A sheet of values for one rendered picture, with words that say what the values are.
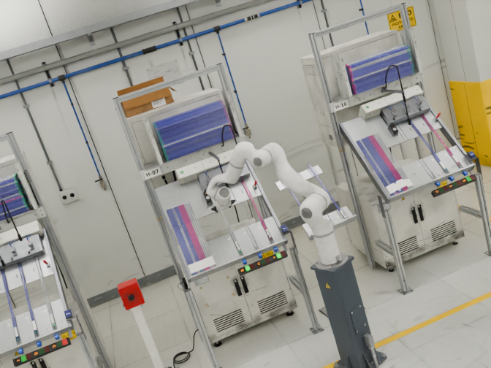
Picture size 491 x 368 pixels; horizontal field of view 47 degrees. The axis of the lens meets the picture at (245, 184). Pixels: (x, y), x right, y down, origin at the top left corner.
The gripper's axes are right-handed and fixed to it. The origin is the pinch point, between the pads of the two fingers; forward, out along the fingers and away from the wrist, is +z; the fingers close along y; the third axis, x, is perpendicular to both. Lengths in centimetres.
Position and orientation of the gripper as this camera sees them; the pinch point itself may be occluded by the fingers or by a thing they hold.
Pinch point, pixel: (223, 208)
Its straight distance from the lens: 375.0
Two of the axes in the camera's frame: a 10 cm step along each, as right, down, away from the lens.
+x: 3.8, 8.8, -2.9
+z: -0.6, 3.4, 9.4
